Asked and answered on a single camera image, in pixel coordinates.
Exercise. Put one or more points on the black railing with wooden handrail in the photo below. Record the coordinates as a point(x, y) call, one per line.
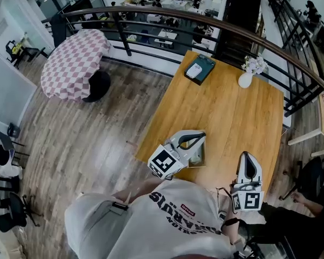
point(178, 12)

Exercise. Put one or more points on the black office chair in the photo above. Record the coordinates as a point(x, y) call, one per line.
point(310, 177)

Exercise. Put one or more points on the wooden tray box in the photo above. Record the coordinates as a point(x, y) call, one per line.
point(203, 158)

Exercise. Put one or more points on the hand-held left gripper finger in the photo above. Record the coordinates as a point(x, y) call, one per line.
point(190, 135)
point(195, 142)

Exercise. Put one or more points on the person's left forearm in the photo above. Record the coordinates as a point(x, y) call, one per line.
point(140, 190)

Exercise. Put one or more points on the dark rectangular tray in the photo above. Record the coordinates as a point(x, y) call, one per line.
point(208, 66)

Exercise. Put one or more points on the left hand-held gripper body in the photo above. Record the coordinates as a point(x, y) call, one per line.
point(163, 162)

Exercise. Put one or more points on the black round stool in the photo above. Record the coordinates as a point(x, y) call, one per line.
point(98, 86)

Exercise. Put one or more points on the white vase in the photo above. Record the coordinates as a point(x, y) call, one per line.
point(245, 80)

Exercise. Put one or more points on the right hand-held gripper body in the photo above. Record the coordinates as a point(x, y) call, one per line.
point(249, 201)

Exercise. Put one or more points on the checkered cloth covered table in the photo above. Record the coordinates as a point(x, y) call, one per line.
point(70, 63)

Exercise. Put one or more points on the pale purple flower bunch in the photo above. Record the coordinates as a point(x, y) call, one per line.
point(255, 65)

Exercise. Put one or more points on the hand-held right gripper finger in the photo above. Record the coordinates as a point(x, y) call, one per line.
point(244, 169)
point(256, 169)

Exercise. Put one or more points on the person's right forearm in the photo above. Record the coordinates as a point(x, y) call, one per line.
point(233, 235)

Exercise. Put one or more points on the small white device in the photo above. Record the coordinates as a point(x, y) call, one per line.
point(194, 71)

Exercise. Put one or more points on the person's white printed shirt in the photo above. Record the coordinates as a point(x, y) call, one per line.
point(156, 225)

